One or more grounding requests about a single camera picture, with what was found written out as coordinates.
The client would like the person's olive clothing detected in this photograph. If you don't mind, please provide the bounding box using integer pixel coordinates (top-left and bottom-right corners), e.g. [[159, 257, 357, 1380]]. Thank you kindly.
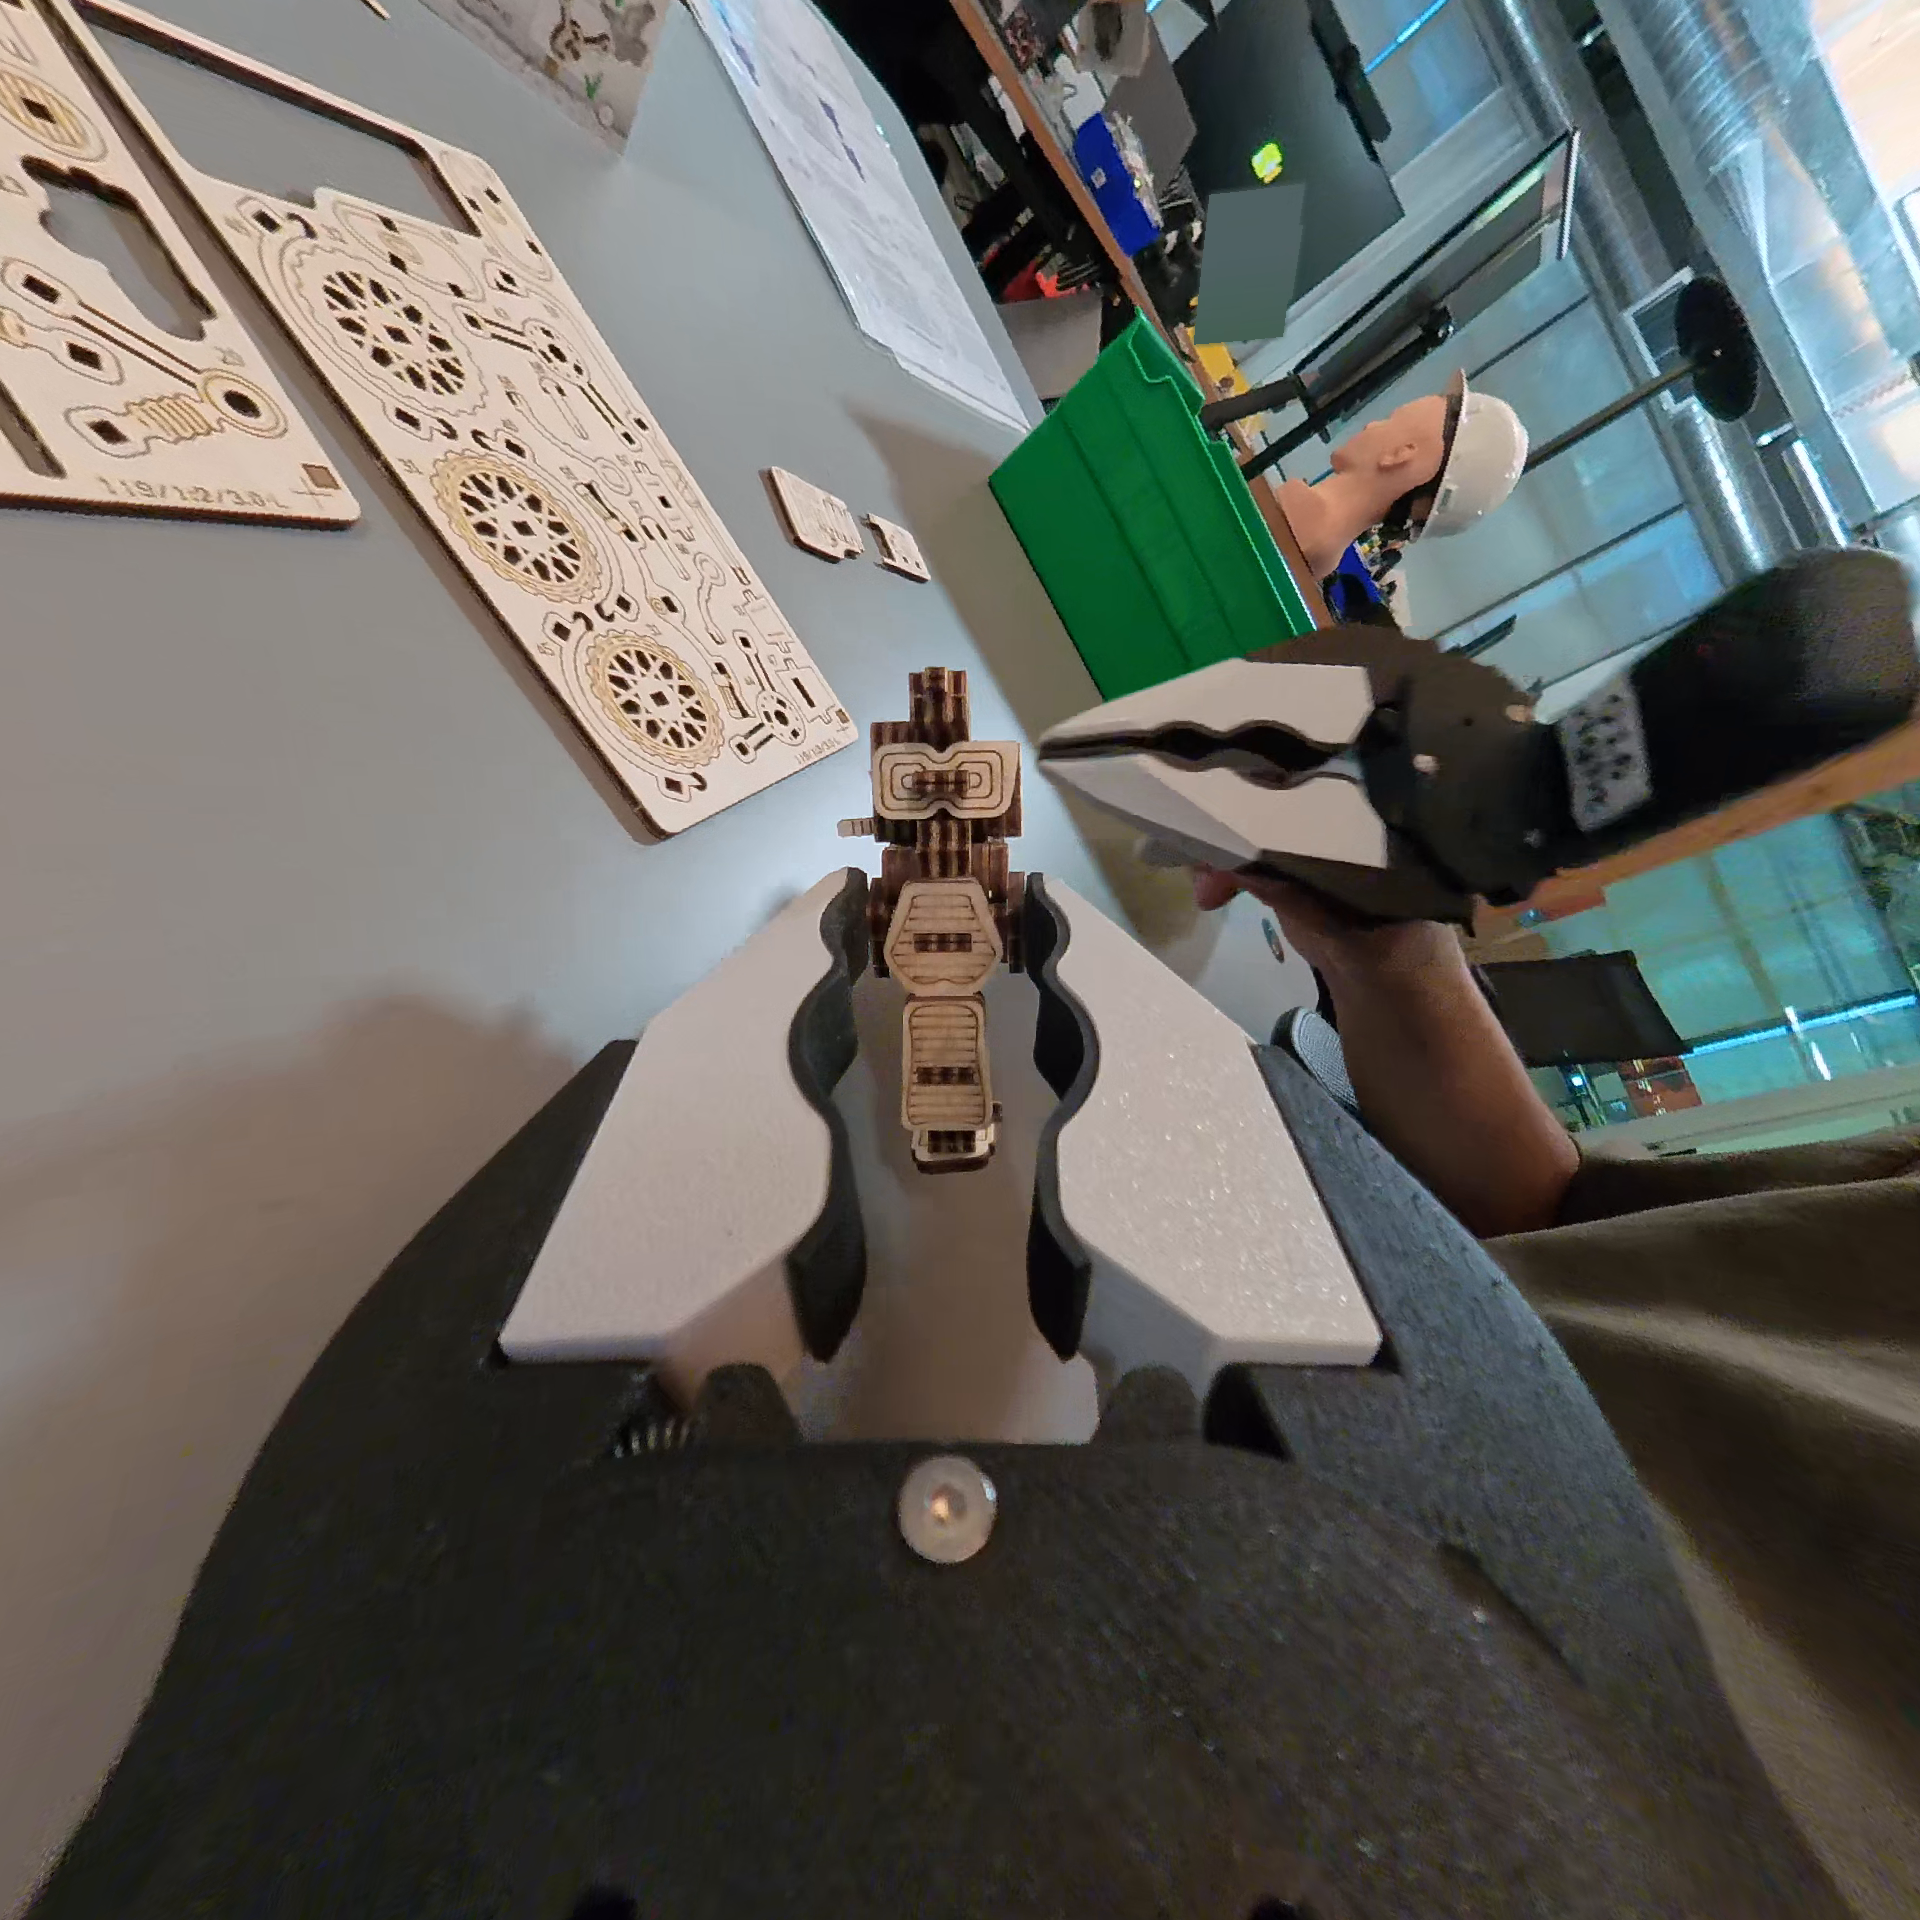
[[1477, 1126, 1920, 1920]]

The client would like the green plastic bin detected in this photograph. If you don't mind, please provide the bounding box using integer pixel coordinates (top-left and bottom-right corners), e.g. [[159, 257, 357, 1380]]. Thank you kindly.
[[989, 311, 1328, 707]]

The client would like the silver ventilation duct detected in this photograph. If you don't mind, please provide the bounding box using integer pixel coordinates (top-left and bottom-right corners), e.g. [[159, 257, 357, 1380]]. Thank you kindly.
[[1589, 0, 1920, 572]]

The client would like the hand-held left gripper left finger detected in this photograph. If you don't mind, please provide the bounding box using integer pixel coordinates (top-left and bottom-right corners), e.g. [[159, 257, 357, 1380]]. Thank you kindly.
[[498, 875, 876, 1430]]

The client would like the person's right forearm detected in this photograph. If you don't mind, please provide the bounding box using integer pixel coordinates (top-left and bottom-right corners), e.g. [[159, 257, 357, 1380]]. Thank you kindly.
[[1327, 960, 1584, 1237]]

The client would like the wooden puzzle sheet notched corner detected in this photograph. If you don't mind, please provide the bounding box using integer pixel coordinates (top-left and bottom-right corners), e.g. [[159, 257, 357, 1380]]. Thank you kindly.
[[67, 0, 859, 840]]

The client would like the person's right hand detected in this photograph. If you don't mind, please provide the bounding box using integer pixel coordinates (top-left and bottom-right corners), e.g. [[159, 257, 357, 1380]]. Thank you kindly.
[[1194, 870, 1487, 1039]]

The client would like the black monitor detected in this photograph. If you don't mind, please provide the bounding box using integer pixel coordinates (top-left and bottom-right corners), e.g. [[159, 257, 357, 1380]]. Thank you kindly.
[[1156, 0, 1406, 351]]

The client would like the illustrated instruction booklet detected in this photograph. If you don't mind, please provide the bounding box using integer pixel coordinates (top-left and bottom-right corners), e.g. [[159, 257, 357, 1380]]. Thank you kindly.
[[416, 0, 673, 147]]

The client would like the grey desk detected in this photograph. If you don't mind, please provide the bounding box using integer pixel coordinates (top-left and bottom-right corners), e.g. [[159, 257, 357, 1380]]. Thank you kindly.
[[0, 0, 1328, 1906]]

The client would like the long wooden workbench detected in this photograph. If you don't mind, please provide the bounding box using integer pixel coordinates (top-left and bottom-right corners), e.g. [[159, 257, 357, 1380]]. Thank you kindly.
[[901, 0, 1344, 631]]

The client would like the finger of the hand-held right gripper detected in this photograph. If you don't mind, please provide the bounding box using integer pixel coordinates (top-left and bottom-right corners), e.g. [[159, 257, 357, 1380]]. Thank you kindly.
[[1035, 657, 1373, 764], [1040, 756, 1391, 871]]

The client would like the wooden puzzle sheet with gears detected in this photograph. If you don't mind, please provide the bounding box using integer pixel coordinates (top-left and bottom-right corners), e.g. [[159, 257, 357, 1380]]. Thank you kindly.
[[0, 0, 362, 528]]

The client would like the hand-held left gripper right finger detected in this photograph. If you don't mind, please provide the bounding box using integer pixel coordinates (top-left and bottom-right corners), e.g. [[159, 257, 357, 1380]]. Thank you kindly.
[[1021, 881, 1381, 1396]]

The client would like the wooden handrail beam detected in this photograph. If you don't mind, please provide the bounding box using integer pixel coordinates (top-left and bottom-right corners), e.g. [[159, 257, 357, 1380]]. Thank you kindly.
[[1477, 735, 1920, 919]]

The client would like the mannequin head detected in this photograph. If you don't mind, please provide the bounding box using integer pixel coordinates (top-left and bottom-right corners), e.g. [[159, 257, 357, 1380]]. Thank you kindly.
[[1291, 405, 1464, 578]]

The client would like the blue storage bin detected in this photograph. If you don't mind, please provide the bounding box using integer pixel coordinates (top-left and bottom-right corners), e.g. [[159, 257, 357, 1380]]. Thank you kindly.
[[1069, 108, 1145, 203]]

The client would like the white instruction sheet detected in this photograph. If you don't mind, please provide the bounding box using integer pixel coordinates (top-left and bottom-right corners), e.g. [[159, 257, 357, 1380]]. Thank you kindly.
[[688, 0, 1037, 428]]

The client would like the black disc on rod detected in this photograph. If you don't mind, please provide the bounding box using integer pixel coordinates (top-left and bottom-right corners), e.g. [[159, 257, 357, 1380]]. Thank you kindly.
[[1530, 273, 1771, 451]]

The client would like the wooden puzzle model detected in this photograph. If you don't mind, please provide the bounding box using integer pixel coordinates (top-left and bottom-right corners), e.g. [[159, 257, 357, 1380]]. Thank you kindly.
[[871, 672, 1037, 1176]]

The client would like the small wooden puzzle piece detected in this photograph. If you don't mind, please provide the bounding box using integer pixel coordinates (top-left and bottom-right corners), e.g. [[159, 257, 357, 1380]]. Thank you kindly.
[[765, 466, 871, 564]]

